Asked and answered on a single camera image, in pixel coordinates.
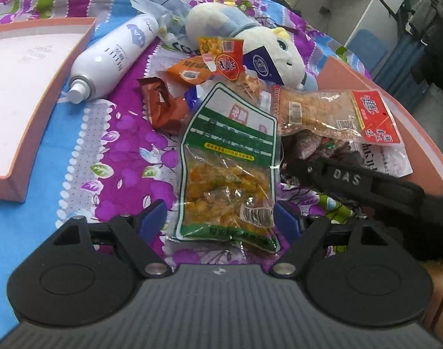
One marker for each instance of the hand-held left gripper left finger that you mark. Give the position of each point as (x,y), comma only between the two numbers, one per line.
(154,217)

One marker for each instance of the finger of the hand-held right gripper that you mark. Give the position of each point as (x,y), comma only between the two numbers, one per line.
(337,176)

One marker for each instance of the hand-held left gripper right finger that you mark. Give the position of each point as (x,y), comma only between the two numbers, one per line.
(286,220)

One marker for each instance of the dark red snack packet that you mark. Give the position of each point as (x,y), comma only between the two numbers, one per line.
(308,145)

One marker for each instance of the deep pink cardboard box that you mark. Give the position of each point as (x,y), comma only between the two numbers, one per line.
(421,145)

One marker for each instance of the green clear snack packet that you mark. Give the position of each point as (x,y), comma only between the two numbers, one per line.
(228,152)

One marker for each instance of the brown snack packet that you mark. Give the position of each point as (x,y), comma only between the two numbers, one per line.
(163,112)

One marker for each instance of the red yellow snack packet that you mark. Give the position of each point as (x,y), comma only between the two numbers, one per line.
(226,60)

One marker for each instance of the white printed snack packet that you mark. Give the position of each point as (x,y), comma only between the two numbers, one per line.
(388,160)

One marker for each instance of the clear snack packet red label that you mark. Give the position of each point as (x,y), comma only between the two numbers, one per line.
(316,112)

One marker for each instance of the small clear snack packet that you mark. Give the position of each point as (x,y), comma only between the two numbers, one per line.
(257,92)

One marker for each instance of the blue chair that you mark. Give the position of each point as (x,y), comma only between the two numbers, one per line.
(370,49)

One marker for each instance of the orange snack packet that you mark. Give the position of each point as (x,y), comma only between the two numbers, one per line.
(188,71)

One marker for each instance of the white spray bottle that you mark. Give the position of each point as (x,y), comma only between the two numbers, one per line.
(108,58)

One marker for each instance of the shallow pink box lid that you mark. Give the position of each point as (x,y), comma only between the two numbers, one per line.
(25,98)

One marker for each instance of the hanging dark clothes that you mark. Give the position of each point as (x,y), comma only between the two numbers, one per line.
(432,25)

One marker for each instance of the white blue plush toy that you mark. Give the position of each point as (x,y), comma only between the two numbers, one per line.
(214,25)

